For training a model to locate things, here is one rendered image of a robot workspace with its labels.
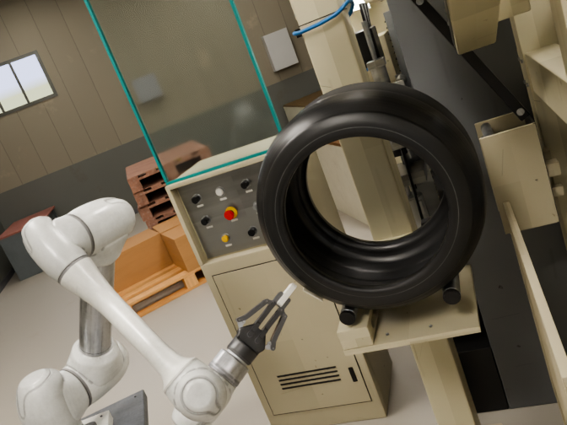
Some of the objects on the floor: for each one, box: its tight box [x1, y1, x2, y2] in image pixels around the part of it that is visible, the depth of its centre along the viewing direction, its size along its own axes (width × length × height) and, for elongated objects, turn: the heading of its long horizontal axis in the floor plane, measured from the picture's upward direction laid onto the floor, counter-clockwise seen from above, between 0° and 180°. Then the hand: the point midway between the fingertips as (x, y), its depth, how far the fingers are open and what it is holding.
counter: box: [283, 89, 323, 122], centre depth 841 cm, size 72×215×73 cm, turn 65°
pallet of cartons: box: [114, 215, 207, 317], centre depth 519 cm, size 131×90×47 cm
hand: (285, 294), depth 149 cm, fingers closed
